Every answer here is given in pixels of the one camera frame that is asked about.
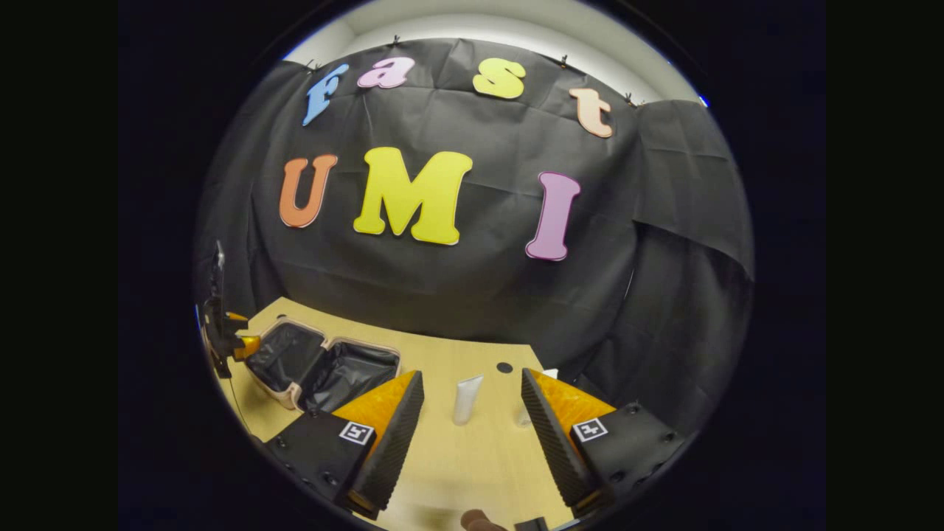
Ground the white cream tube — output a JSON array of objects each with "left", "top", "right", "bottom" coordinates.
[{"left": 452, "top": 375, "right": 485, "bottom": 426}]

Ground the black backdrop cloth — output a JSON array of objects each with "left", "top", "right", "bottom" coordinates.
[{"left": 195, "top": 37, "right": 754, "bottom": 436}]

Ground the white pump bottle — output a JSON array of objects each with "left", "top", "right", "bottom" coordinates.
[{"left": 515, "top": 367, "right": 560, "bottom": 428}]

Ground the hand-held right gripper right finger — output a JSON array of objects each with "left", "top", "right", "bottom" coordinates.
[{"left": 521, "top": 367, "right": 690, "bottom": 518}]

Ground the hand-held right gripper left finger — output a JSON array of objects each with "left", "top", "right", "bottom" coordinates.
[{"left": 267, "top": 370, "right": 426, "bottom": 521}]

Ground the pink suitcase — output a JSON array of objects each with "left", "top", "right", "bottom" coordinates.
[{"left": 243, "top": 317, "right": 403, "bottom": 414}]

